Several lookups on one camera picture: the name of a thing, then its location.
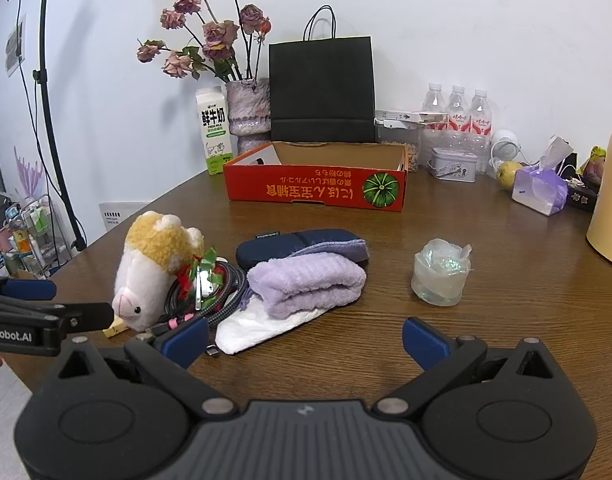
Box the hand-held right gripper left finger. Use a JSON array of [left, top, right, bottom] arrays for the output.
[[56, 317, 237, 418]]

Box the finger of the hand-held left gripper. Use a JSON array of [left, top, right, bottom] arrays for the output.
[[46, 301, 115, 336], [0, 276, 57, 311]]

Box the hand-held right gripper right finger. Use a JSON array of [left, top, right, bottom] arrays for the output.
[[373, 316, 557, 418]]

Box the clear plastic cup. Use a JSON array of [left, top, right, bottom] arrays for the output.
[[411, 237, 473, 307]]

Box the braided charging cable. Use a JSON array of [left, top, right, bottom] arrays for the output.
[[153, 260, 250, 358]]

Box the white paper towel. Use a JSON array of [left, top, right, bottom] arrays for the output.
[[216, 295, 331, 356]]

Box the white and yellow plush toy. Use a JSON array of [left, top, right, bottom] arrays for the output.
[[110, 211, 207, 332]]

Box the red flower hair clip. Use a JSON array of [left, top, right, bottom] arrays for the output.
[[176, 247, 227, 311]]

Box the purple towel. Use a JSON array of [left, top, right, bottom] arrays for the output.
[[247, 255, 367, 320]]

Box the navy glasses case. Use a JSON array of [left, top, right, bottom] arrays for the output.
[[236, 229, 371, 273]]

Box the red cardboard box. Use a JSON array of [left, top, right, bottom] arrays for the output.
[[223, 141, 411, 213]]

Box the metal storage rack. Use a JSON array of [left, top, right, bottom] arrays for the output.
[[0, 190, 69, 281]]

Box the black light stand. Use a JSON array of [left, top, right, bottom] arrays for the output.
[[30, 0, 87, 254]]

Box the white printed board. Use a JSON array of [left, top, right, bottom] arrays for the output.
[[100, 201, 151, 233]]

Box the purple cleaning cloth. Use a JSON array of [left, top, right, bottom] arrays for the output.
[[291, 239, 371, 264]]

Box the pale tin box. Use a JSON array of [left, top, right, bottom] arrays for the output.
[[428, 147, 478, 181]]

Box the yellow-green apple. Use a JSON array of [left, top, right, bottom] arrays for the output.
[[496, 161, 523, 191]]

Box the purple tissue pack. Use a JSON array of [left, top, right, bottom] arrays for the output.
[[513, 135, 574, 217]]

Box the clear storage container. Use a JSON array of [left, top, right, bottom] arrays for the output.
[[376, 119, 423, 173]]

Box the small white fan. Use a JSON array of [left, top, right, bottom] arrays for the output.
[[490, 129, 524, 173]]

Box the black gift box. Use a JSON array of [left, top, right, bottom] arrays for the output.
[[561, 175, 601, 211]]

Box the milk carton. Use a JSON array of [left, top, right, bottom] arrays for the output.
[[195, 86, 235, 177]]

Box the white flat carton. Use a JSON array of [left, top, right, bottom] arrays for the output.
[[375, 109, 449, 126]]

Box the cream thermos jug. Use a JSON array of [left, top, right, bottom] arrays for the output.
[[586, 80, 612, 268]]

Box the pink mottled vase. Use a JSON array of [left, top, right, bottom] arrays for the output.
[[225, 77, 273, 157]]

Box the colourful snack packet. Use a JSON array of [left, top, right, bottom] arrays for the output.
[[578, 146, 607, 186]]

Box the black paper bag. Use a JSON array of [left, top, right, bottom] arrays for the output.
[[268, 5, 377, 145]]

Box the dried rose bouquet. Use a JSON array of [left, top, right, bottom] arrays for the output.
[[136, 0, 273, 83]]

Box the purple flower wall sticker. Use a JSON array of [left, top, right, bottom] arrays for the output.
[[13, 145, 49, 201]]

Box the white charging cable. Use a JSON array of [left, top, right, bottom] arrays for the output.
[[555, 159, 581, 182]]

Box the wall poster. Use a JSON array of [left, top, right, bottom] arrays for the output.
[[4, 12, 26, 78]]

